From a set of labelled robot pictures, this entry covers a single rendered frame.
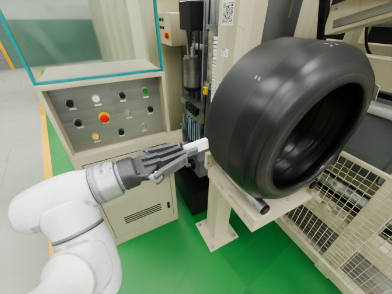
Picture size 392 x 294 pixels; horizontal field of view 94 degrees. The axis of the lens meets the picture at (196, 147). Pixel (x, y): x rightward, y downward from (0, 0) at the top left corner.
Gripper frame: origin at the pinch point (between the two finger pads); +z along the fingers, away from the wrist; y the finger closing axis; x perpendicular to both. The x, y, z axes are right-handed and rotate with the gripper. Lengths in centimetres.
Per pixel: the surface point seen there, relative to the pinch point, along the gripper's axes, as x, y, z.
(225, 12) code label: -27, 35, 33
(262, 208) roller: 32.1, -9.1, 19.7
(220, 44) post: -16, 36, 31
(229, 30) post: -21.4, 31.2, 32.1
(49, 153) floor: 106, 225, -121
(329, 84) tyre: -11.9, -10.5, 32.2
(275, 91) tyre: -12.0, -5.9, 19.8
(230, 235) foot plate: 124, 26, 30
